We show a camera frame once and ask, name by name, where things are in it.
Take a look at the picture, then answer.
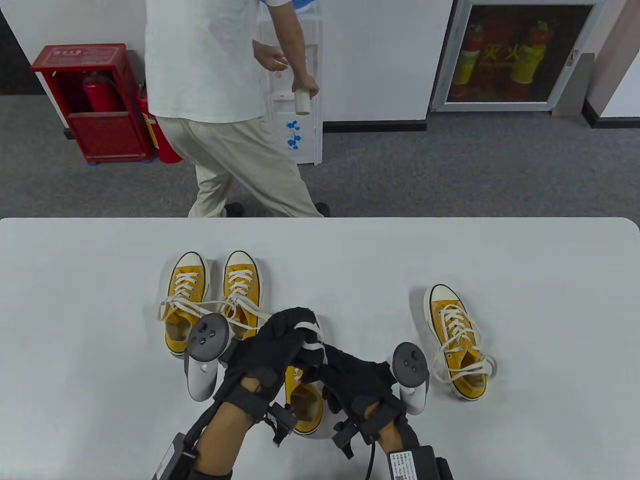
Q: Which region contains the person's right hand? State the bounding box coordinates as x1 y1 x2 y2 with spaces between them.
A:
300 345 402 422

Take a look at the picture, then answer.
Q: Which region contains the person's left hand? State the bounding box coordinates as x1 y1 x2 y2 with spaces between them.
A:
220 307 327 407

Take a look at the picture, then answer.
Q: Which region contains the yellow shoe with white laces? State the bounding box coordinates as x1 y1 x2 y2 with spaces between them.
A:
424 283 501 402
158 251 217 357
219 250 275 342
284 320 332 437

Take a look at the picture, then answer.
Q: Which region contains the person's left forearm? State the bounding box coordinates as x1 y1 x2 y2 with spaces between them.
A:
192 400 262 480

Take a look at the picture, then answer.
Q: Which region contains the person's right forearm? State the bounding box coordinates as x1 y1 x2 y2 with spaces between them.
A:
370 415 453 480

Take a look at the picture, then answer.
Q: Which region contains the gray tracking controller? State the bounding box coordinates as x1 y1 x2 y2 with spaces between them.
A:
392 342 431 416
184 313 234 402

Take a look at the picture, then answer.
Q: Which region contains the black labelled wrist box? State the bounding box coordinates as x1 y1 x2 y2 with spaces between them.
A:
152 432 199 480
387 446 442 480

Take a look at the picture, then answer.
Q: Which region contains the white water dispenser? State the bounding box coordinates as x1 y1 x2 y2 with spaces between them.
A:
255 5 323 166

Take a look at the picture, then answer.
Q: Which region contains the red fire extinguisher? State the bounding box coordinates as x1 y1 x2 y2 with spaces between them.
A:
137 82 184 165
82 71 123 115

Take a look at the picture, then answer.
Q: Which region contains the red extinguisher floor cabinet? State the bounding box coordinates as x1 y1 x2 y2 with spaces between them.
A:
30 43 153 166

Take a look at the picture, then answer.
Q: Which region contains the red extinguisher behind glass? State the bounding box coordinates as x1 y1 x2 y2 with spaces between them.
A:
510 20 553 101
452 22 487 98

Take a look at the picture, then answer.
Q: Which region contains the gray metal panel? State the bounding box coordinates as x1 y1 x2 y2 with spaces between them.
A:
552 51 596 118

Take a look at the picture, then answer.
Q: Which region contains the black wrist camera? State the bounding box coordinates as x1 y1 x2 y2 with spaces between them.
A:
265 402 299 448
332 420 367 460

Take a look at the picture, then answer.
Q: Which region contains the black cable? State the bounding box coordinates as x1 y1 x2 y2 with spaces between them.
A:
365 432 379 480

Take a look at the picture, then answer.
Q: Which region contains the glass door wall cabinet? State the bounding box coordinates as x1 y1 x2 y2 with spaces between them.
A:
430 0 608 113

